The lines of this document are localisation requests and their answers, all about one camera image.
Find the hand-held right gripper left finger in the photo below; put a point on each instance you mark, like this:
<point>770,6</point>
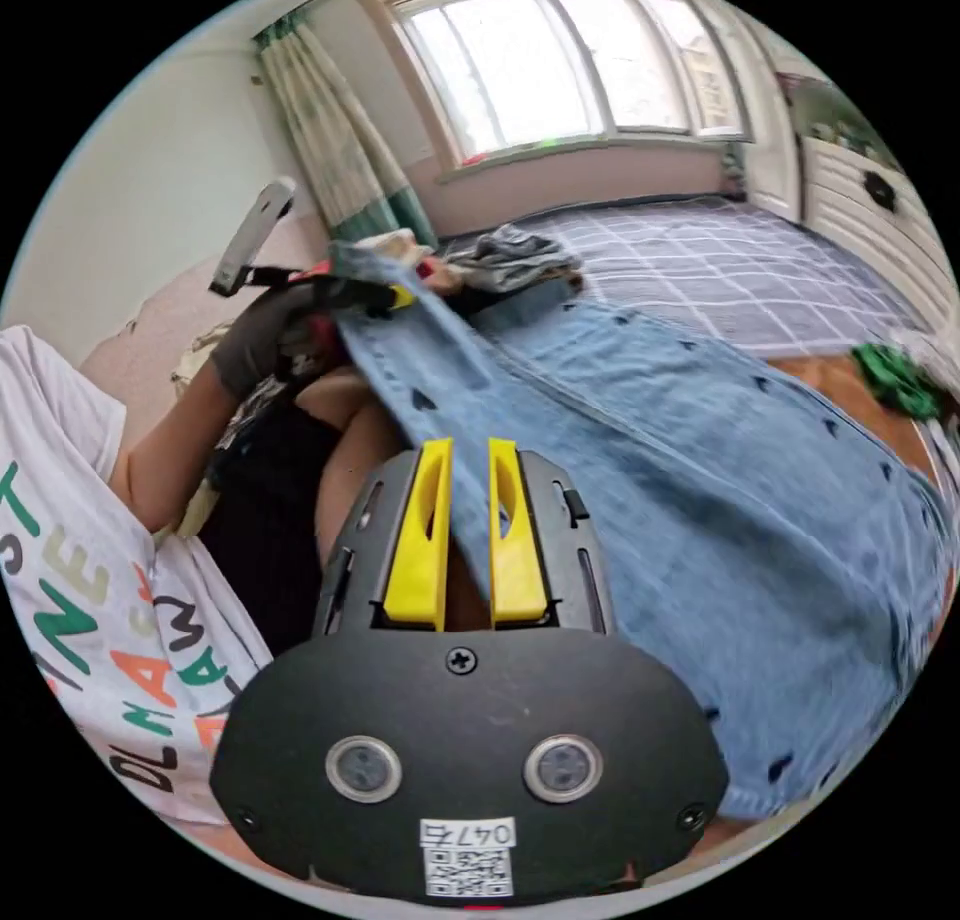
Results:
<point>416,560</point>

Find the blue jeans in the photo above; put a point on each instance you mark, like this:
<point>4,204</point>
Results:
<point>675,485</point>

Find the person's left hand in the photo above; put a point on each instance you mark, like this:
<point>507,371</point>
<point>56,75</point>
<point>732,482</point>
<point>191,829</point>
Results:
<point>259,342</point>

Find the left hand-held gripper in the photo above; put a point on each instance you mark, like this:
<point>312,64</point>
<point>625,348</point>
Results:
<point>346,295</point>

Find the pile of clothes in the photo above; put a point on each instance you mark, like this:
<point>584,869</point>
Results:
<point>510,260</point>

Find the bed with plaid quilt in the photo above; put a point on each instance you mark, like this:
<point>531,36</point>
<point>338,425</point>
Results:
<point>712,275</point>

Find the person's left forearm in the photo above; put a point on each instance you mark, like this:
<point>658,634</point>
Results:
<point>169,462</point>

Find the green and white curtain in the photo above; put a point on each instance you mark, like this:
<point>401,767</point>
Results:
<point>337,140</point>

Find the person's body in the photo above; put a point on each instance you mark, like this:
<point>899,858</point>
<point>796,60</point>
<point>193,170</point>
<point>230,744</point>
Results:
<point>82,560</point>

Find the window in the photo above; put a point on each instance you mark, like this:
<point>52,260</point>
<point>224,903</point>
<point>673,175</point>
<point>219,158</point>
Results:
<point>555,65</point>

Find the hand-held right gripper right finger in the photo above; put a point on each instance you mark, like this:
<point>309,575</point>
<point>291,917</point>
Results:
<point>517,567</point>

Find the green garment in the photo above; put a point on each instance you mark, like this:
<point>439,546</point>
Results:
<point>896,380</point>

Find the white cupboard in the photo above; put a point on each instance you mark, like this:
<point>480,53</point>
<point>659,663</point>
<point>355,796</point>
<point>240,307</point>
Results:
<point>847,200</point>

